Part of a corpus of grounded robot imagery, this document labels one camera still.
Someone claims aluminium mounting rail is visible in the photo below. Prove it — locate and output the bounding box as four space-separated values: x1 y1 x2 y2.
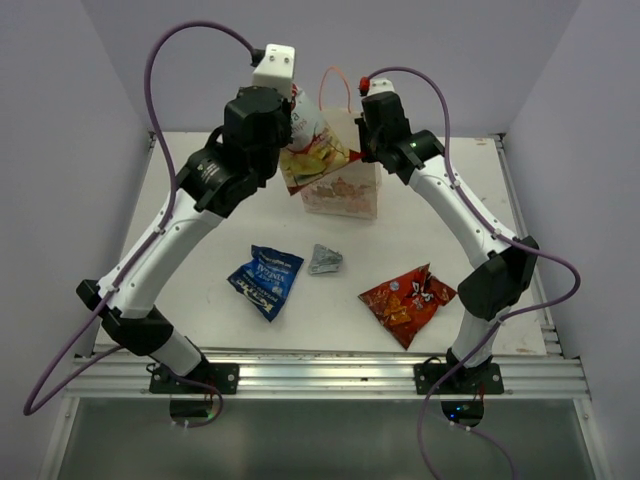
63 349 590 400

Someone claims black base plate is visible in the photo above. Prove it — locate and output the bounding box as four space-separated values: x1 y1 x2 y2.
146 362 240 395
413 361 505 395

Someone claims purple cable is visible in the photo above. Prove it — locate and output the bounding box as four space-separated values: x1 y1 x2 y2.
22 20 259 417
369 65 584 480

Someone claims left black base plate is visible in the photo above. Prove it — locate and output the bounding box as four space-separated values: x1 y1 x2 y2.
146 362 240 395

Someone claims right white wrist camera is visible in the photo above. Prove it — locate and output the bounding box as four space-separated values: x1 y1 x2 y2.
358 77 395 98

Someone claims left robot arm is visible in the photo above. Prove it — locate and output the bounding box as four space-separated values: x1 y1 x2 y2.
77 86 292 393

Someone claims red Doritos chip bag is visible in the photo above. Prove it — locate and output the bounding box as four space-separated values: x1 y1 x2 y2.
358 263 457 350

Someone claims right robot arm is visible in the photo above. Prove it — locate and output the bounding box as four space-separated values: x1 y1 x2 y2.
356 90 538 393

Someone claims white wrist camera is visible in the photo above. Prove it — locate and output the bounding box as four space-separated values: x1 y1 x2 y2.
252 43 296 101
358 77 395 98

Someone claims silver foil snack packet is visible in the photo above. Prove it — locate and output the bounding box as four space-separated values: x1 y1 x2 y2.
307 244 343 275

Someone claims white pita chips bag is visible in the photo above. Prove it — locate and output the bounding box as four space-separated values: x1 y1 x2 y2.
279 84 360 196

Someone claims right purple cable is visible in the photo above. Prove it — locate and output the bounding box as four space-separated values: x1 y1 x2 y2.
369 65 584 480

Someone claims blue Kettle chip bag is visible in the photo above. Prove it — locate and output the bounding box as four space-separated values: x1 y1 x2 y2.
227 245 304 322

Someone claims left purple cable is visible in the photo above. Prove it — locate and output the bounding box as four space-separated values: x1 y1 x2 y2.
22 20 259 417

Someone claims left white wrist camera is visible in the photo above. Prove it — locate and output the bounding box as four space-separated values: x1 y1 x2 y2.
252 43 296 101

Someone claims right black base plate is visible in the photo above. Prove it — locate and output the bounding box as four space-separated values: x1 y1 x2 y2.
413 361 505 395

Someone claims white paper bag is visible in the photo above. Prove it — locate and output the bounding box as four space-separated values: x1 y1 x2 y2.
301 65 381 220

